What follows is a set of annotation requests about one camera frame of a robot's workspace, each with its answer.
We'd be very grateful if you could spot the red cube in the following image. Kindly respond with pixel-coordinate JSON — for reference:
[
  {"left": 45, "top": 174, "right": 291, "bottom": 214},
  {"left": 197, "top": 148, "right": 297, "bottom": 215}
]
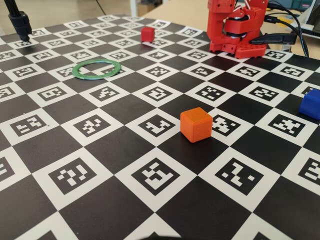
[{"left": 140, "top": 26, "right": 156, "bottom": 43}]

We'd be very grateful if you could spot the blue cube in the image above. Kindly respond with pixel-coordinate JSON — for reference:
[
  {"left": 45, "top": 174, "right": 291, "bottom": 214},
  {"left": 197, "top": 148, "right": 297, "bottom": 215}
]
[{"left": 298, "top": 88, "right": 320, "bottom": 121}]

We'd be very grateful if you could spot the red robot base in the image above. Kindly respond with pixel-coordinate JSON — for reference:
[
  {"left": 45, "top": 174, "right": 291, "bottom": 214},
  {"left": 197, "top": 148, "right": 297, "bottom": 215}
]
[{"left": 208, "top": 37, "right": 268, "bottom": 60}]

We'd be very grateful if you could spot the orange cube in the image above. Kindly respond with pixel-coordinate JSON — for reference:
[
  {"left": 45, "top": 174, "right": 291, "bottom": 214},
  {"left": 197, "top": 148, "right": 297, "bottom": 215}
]
[{"left": 179, "top": 106, "right": 214, "bottom": 144}]

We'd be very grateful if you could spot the black white marker board mat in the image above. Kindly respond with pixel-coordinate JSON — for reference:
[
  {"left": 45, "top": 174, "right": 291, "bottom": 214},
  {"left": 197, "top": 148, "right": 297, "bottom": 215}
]
[{"left": 0, "top": 13, "right": 320, "bottom": 240}]

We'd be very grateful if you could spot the cardboard box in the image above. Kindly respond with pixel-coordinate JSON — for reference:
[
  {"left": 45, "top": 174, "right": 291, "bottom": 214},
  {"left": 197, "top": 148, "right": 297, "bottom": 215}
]
[{"left": 138, "top": 3, "right": 156, "bottom": 16}]

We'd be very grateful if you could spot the white furniture leg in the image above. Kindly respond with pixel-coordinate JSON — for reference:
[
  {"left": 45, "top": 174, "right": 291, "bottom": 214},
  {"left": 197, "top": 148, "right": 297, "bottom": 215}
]
[{"left": 129, "top": 0, "right": 139, "bottom": 17}]

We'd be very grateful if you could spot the black table clamp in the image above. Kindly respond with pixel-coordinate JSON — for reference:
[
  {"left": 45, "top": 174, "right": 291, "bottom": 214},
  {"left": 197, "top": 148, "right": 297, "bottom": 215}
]
[{"left": 249, "top": 33, "right": 298, "bottom": 46}]

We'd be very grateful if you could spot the black stand pole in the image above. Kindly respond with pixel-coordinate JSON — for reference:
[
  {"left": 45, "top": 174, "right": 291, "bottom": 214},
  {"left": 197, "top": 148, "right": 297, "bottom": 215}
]
[{"left": 3, "top": 0, "right": 33, "bottom": 42}]

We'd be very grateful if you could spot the green ring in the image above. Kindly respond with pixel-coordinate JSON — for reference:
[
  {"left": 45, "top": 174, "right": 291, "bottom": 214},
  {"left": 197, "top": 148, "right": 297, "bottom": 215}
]
[{"left": 71, "top": 58, "right": 122, "bottom": 81}]

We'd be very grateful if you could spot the black usb cable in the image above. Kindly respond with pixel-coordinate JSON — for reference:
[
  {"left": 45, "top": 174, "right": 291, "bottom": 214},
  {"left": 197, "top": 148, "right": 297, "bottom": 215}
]
[{"left": 264, "top": 14, "right": 311, "bottom": 57}]

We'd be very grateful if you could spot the black power cable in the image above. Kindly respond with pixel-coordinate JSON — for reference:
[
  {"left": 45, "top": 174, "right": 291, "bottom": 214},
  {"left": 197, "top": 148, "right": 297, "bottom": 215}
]
[{"left": 267, "top": 1, "right": 320, "bottom": 33}]

